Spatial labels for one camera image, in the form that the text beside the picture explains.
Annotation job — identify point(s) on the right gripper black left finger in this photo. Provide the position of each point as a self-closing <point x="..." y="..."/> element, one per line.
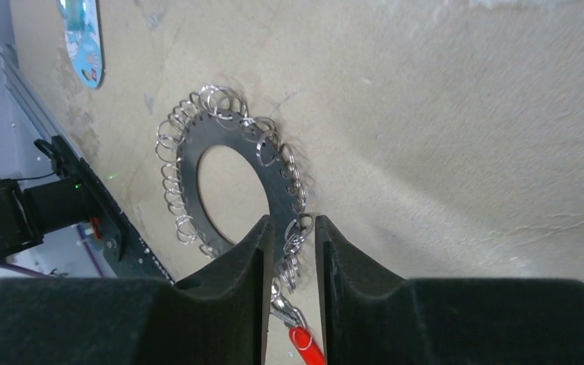
<point x="217" y="315"/>

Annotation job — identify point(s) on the silver disc with keyrings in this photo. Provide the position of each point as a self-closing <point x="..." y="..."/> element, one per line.
<point x="219" y="116"/>

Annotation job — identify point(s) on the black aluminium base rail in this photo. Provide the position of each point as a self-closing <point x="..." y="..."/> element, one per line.
<point x="107" y="228"/>

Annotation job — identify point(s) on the keys with red green tags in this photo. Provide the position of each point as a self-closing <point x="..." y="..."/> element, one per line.
<point x="300" y="336"/>

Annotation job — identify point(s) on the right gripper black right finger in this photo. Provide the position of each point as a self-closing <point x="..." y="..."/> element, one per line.
<point x="371" y="315"/>

